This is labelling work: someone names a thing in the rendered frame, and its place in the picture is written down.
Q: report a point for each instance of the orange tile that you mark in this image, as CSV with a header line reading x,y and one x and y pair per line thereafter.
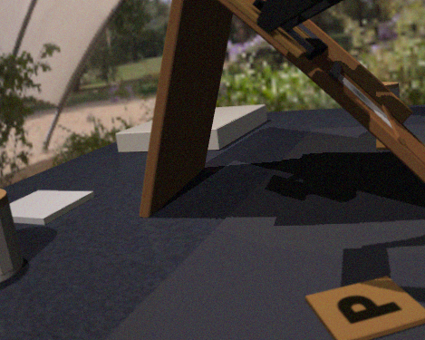
x,y
279,34
299,30

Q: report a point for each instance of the brown wooden board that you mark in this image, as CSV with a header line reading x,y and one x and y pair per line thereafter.
x,y
192,64

